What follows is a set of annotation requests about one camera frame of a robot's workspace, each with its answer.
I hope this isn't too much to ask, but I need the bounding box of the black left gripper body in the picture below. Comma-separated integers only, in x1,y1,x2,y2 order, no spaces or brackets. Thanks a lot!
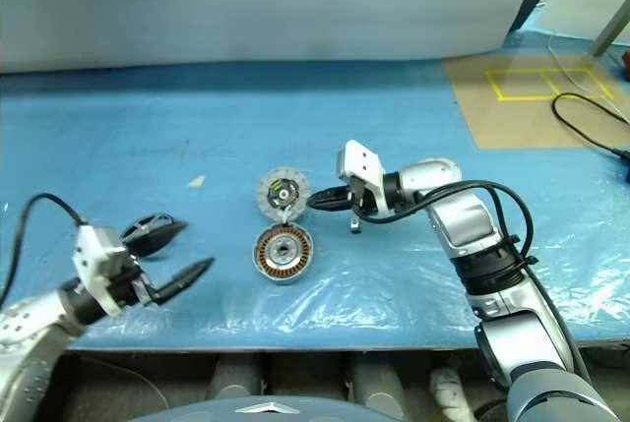
115,257,158,308

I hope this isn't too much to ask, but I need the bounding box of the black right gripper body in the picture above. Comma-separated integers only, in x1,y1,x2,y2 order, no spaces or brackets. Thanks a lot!
346,180,375,236

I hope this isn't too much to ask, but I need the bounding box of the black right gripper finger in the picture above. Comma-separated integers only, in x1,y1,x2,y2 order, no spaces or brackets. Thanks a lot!
308,199,351,214
314,186,351,202

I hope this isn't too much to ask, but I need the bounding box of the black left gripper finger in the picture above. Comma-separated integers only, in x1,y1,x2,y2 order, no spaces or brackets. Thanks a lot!
128,220,189,261
147,257,217,306

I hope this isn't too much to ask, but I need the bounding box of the silver round motor cover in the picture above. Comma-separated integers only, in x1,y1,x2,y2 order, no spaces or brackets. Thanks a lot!
256,168,312,222

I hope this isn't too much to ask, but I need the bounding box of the motor stator with copper windings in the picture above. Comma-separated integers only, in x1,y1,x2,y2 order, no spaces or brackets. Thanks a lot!
253,224,315,286

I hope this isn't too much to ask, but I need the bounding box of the grey rounded cylinder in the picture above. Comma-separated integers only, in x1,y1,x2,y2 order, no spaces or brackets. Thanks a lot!
351,352,410,418
206,352,267,401

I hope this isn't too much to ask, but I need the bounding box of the blue plastic table sheet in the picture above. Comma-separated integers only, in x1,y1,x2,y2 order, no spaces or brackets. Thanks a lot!
0,28,630,352

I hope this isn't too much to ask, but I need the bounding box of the grey robot torso with logo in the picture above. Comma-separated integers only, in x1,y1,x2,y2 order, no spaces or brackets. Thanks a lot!
130,385,395,422

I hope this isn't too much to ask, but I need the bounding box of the brown cardboard sheet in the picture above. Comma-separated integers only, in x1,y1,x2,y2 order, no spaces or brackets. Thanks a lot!
442,52,630,151

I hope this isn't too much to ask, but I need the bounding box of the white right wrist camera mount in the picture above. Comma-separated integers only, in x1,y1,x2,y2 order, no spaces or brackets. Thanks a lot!
336,140,386,216

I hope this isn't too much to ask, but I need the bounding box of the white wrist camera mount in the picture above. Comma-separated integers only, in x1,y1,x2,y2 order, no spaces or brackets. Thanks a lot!
72,224,134,318
336,140,386,216

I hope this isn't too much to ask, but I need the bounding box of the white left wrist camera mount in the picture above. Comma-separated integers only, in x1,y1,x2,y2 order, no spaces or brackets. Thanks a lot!
72,224,134,318

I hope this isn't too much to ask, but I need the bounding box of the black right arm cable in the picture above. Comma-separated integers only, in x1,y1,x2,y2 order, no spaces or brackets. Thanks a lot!
353,180,592,384

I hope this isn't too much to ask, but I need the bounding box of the white wrapped rounded post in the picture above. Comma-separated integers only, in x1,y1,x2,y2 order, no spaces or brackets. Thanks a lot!
427,352,473,418

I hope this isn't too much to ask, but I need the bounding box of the black power cable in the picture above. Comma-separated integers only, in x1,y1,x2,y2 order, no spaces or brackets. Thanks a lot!
551,91,630,160

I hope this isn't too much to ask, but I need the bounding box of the thin white cable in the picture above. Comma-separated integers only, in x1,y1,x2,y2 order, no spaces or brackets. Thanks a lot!
546,30,630,116

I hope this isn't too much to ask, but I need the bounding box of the grey metal post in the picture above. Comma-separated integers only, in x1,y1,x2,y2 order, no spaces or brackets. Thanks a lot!
590,0,630,57

